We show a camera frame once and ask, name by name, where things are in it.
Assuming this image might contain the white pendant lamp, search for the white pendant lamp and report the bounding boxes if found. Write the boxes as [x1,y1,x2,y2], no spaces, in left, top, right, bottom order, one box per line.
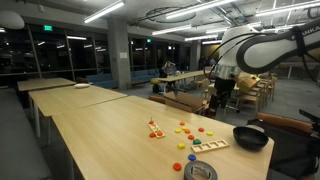
[0,9,26,30]

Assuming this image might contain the long wooden table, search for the long wooden table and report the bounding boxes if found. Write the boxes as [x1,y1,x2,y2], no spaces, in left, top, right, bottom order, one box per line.
[155,69,214,94]

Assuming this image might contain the light wooden chair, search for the light wooden chair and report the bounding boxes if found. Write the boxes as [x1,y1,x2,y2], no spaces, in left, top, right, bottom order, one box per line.
[234,84,264,114]
[264,75,278,103]

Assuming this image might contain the dark gray chair back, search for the dark gray chair back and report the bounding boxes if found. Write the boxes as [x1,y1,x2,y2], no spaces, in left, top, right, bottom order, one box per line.
[266,128,320,180]

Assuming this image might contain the light wooden table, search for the light wooden table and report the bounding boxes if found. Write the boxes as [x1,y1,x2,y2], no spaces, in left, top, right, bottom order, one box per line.
[28,84,128,146]
[17,77,78,108]

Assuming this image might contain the black ceiling cable loop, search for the black ceiling cable loop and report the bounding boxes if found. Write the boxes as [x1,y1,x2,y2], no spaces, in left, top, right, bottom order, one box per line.
[145,6,198,24]

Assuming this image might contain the seated person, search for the seated person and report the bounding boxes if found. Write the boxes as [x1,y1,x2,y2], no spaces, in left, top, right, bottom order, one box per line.
[159,60,178,79]

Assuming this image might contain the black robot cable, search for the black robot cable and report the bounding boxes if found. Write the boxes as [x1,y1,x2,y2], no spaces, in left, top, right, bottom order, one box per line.
[202,31,264,82]

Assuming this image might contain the wooden slotted tray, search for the wooden slotted tray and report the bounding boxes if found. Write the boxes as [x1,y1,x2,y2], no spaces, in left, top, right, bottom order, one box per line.
[190,138,230,154]

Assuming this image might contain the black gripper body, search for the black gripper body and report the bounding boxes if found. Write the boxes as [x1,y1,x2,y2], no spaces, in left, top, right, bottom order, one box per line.
[214,77,237,102]

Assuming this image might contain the white plate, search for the white plate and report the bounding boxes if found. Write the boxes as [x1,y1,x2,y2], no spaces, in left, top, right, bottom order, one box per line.
[73,82,91,89]

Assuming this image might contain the black bowl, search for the black bowl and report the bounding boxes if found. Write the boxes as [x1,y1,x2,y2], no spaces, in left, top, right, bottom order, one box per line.
[232,125,270,151]

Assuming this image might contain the blue sofa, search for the blue sofa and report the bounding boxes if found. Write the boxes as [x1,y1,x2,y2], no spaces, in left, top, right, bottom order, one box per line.
[85,73,118,90]
[129,68,161,83]

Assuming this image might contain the brown leather chair top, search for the brown leather chair top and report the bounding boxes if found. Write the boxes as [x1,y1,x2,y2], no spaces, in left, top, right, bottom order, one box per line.
[255,111,315,135]

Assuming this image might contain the gray duct tape roll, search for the gray duct tape roll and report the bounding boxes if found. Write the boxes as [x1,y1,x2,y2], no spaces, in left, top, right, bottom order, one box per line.
[183,160,219,180]

